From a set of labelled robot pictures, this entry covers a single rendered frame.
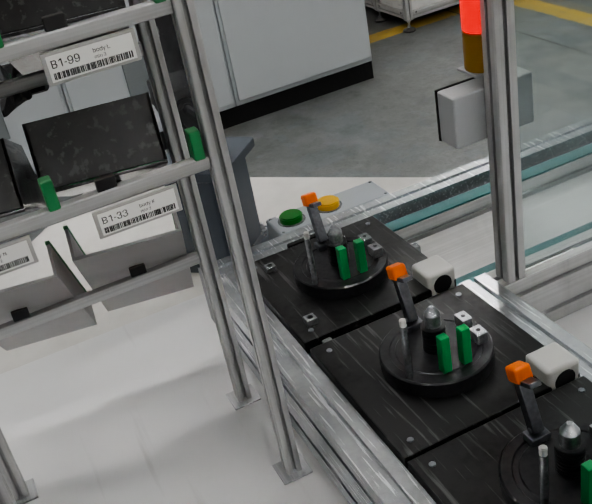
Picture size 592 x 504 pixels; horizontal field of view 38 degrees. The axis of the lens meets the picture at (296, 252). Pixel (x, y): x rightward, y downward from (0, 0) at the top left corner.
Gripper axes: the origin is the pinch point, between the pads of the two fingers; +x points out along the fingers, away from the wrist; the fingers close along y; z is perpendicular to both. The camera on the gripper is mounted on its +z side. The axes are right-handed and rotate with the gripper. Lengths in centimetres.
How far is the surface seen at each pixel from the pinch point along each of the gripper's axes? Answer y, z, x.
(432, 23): 205, -225, -332
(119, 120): 18.2, 12.0, 29.7
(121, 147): 17.6, 9.9, 31.4
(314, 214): 40.6, -25.1, 12.1
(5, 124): -39, -157, -242
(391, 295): 46, -29, 29
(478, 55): 62, 2, 22
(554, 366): 57, -20, 53
